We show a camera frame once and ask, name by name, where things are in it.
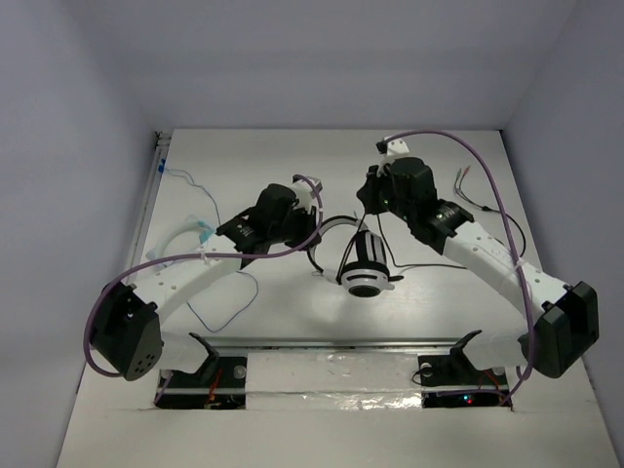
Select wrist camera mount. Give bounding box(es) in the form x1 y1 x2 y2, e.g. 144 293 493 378
290 175 323 211
375 136 410 161

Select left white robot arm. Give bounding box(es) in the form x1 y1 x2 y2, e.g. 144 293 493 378
83 175 323 384

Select blue headphone cable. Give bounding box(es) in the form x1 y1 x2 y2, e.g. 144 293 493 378
165 168 259 333

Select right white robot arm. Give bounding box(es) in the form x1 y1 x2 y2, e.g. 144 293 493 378
357 157 599 383

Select aluminium rail frame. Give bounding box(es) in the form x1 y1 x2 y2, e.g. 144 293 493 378
99 130 537 352

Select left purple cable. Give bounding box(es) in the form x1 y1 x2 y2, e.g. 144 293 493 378
83 174 326 406

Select black headphone cable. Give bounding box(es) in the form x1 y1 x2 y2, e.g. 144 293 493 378
340 165 527 289

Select teal cat-ear headphones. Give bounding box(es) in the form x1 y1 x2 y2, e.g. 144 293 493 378
145 214 215 260

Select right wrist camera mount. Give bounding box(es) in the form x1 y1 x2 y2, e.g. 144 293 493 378
375 136 410 161

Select black white headphones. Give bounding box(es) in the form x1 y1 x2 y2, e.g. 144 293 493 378
307 215 404 298

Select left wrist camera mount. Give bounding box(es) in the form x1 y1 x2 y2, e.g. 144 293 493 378
290 175 323 211

